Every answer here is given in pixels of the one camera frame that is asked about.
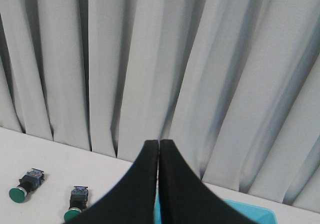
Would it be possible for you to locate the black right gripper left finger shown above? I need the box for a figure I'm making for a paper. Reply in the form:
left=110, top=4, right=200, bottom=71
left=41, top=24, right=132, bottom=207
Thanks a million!
left=66, top=140, right=159, bottom=223

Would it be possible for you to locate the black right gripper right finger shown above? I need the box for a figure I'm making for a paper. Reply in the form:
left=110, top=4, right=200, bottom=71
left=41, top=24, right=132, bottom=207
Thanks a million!
left=159, top=139, right=255, bottom=223

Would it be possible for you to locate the light blue plastic box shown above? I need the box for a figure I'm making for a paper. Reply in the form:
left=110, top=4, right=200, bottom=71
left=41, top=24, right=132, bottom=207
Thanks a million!
left=154, top=191, right=278, bottom=224

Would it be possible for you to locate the right green push button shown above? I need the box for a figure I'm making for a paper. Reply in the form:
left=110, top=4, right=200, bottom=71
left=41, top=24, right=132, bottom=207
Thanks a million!
left=63, top=186, right=89, bottom=221

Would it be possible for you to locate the green push button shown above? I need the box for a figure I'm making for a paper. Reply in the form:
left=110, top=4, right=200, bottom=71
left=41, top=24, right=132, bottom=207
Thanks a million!
left=9, top=168, right=45, bottom=203
left=63, top=186, right=89, bottom=221

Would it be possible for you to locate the left green push button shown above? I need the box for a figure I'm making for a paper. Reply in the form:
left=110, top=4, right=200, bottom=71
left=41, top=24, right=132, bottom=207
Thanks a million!
left=9, top=168, right=45, bottom=203

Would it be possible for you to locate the grey pleated curtain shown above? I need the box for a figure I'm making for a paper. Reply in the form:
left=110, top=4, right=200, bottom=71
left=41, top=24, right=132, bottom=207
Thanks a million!
left=0, top=0, right=320, bottom=212

